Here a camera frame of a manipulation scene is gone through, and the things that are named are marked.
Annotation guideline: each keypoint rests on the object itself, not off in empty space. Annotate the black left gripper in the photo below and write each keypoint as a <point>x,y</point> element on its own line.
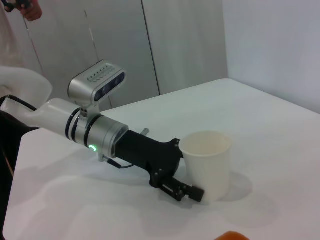
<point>150,155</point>

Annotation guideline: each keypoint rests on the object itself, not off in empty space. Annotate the white paper cup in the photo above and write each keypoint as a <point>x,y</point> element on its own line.
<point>210,170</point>

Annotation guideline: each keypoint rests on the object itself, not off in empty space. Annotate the black handheld device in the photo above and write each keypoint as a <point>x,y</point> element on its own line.
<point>15,3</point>

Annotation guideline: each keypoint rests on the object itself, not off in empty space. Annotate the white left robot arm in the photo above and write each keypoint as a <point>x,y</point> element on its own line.
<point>57,117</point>

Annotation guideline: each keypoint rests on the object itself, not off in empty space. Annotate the person bare hand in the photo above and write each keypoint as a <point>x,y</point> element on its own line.
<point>33,11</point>

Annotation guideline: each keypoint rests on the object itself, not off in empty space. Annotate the orange round fruit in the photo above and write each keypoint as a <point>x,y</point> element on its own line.
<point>231,237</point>

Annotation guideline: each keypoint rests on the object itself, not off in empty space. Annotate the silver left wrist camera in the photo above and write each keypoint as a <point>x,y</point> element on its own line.
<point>85,87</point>

